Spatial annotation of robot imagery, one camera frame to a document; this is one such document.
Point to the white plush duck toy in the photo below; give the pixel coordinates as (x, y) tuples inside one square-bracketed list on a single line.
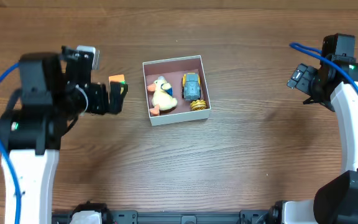
[(162, 99)]

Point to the pastel colour puzzle cube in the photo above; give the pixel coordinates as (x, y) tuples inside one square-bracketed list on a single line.
[(118, 81)]

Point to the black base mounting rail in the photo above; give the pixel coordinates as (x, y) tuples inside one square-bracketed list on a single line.
[(242, 217)]

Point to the round yellow gear toy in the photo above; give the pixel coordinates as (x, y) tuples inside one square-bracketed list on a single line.
[(198, 105)]

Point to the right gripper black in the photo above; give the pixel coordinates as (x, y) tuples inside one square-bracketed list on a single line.
[(317, 92)]

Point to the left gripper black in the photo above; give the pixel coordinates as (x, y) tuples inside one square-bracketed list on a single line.
[(97, 98)]

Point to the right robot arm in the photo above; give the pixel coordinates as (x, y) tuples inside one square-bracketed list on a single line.
[(335, 86)]

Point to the grey yellow toy truck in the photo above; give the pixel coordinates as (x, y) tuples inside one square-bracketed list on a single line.
[(191, 87)]

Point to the white square box pink interior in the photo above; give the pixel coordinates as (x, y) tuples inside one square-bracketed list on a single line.
[(174, 70)]

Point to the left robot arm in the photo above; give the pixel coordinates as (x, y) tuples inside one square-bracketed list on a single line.
[(56, 89)]

